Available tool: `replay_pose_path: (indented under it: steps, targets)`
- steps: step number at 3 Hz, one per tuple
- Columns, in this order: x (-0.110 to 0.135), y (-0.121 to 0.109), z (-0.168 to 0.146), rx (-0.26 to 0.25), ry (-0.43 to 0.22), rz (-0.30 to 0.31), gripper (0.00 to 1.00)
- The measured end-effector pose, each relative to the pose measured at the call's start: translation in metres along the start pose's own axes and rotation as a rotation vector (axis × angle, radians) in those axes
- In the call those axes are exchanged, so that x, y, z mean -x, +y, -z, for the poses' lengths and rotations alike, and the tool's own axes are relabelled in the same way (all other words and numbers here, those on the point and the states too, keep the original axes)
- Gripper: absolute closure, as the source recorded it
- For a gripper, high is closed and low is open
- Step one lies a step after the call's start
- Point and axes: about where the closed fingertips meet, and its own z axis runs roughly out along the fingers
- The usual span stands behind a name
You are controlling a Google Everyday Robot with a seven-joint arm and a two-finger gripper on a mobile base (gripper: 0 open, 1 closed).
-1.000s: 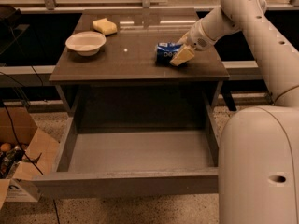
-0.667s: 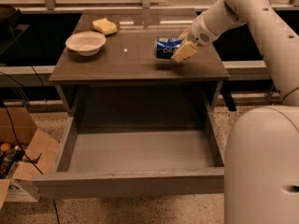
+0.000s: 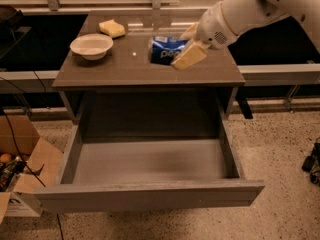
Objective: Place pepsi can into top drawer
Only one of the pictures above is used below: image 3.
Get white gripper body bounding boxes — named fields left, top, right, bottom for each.
left=196, top=2, right=238, bottom=49

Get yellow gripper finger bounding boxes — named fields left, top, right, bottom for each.
left=171, top=39, right=210, bottom=70
left=180, top=22, right=199, bottom=40

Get blue pepsi can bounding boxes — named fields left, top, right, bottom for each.
left=149, top=36, right=187, bottom=65

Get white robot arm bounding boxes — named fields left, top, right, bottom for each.
left=171, top=0, right=320, bottom=70

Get open grey top drawer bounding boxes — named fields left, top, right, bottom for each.
left=34, top=93, right=266, bottom=214

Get yellow sponge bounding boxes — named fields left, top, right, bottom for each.
left=99, top=20, right=125, bottom=38

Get grey cabinet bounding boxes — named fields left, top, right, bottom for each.
left=53, top=8, right=244, bottom=114

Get white paper bowl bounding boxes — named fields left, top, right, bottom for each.
left=70, top=34, right=113, bottom=60

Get black device at right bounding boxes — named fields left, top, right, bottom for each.
left=302, top=141, right=320, bottom=185

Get brown cardboard box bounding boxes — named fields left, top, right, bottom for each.
left=0, top=116, right=63, bottom=223

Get orange fruit in box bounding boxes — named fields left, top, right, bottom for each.
left=0, top=153, right=13, bottom=163

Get black cable on floor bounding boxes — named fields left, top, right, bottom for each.
left=0, top=27, right=66, bottom=240

